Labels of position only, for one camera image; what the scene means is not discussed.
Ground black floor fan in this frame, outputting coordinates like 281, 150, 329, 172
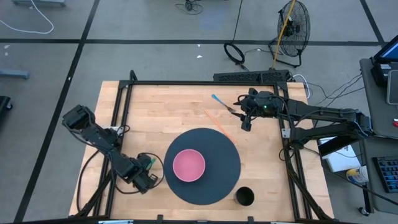
268, 0, 312, 68

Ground white wipes canister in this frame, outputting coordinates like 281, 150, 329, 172
345, 165, 369, 185

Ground black cup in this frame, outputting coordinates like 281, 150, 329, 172
234, 186, 256, 207

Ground black cable bundle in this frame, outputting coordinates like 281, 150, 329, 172
175, 0, 205, 16

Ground grey tablet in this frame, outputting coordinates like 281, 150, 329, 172
386, 69, 398, 106

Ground dark round woven placemat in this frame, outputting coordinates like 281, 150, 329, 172
164, 128, 242, 206

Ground pink bowl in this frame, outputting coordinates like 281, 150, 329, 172
172, 149, 206, 182

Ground orange chopstick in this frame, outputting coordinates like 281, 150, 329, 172
203, 108, 237, 145

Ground black laptop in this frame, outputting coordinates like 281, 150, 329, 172
371, 39, 398, 87

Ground yellow hanging cable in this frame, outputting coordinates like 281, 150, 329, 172
271, 0, 297, 70

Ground black aluminium table frame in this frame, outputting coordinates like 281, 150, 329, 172
70, 70, 335, 224

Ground white box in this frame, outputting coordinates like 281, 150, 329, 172
317, 136, 362, 174

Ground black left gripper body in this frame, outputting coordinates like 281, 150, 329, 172
123, 154, 155, 188

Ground blue-handled metal fork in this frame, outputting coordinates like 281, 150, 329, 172
211, 94, 236, 113

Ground black keyboard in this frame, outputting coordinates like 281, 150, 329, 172
372, 155, 398, 194

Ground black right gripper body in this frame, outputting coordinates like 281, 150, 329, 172
246, 88, 285, 119

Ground black hanging coiled cable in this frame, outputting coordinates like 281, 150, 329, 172
223, 0, 249, 72

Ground grey side table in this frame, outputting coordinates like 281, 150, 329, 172
359, 57, 398, 215

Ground white floor cable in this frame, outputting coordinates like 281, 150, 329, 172
0, 0, 55, 35

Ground grey floor bar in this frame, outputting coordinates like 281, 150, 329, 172
0, 68, 30, 80

